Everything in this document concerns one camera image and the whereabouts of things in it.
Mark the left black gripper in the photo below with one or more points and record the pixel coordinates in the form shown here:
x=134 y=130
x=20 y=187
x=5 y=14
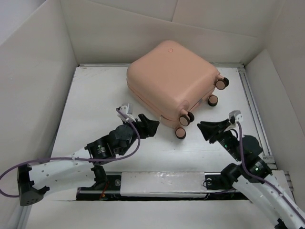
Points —
x=146 y=127

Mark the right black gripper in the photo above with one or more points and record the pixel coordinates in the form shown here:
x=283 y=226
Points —
x=213 y=130

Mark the pink hard-shell suitcase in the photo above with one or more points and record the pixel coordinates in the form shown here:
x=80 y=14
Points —
x=171 y=81

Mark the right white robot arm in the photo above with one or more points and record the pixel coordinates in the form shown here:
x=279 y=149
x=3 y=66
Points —
x=252 y=176

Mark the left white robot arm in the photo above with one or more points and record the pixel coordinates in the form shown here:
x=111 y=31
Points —
x=85 y=166

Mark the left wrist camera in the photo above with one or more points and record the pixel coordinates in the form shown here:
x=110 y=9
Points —
x=125 y=112

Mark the aluminium frame rail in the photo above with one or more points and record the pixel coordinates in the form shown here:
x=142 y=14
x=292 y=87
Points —
x=262 y=137

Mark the white padded base rail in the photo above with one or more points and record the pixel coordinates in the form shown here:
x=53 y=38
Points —
x=163 y=184

